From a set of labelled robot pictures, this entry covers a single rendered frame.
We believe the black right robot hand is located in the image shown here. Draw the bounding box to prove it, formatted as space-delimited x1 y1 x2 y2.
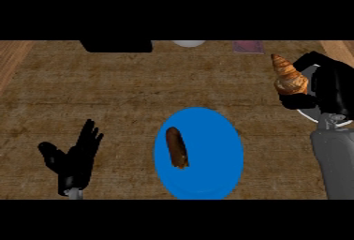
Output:
277 51 354 121

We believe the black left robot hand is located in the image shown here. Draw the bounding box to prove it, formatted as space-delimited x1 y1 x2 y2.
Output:
36 118 104 197

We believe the golden brown croissant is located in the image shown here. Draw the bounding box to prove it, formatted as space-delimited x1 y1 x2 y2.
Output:
269 53 309 96

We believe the blue oval plate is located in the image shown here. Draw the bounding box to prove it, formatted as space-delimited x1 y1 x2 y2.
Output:
151 107 244 201

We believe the dark brown bread stick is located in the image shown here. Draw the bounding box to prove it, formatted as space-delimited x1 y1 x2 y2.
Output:
165 127 190 170

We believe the purple pink box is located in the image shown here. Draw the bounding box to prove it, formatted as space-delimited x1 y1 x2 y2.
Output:
231 40 265 54

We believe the white round bowl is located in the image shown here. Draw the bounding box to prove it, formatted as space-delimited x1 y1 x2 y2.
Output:
170 40 207 48

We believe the black appliance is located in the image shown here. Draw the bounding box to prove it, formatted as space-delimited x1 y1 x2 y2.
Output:
78 40 153 53

